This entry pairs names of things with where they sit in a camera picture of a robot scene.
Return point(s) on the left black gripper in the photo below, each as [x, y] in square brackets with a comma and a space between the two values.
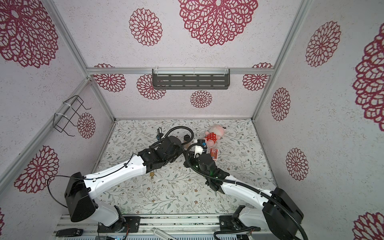
[181, 150]

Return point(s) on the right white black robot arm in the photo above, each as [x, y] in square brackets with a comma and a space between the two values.
[274, 209]

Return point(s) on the black device on rail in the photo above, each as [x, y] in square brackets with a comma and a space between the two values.
[71, 232]

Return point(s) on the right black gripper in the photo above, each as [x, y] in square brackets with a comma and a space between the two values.
[190, 161]

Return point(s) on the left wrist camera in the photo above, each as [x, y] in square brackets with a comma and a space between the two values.
[160, 134]

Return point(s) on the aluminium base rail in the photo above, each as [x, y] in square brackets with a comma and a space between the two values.
[149, 227]

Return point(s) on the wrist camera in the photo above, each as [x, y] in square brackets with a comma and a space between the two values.
[200, 149]
[160, 134]

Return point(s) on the red playing card box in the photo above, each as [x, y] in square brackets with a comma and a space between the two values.
[214, 153]

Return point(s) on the grey metal wall shelf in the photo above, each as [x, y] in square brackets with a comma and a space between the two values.
[191, 79]

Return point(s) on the black wire wall basket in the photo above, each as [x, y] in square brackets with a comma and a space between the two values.
[65, 117]

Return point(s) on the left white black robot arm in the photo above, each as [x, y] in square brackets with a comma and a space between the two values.
[82, 192]

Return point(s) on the pink plush toy red dress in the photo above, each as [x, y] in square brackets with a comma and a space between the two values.
[214, 134]

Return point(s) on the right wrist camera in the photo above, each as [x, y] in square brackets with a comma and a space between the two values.
[200, 149]

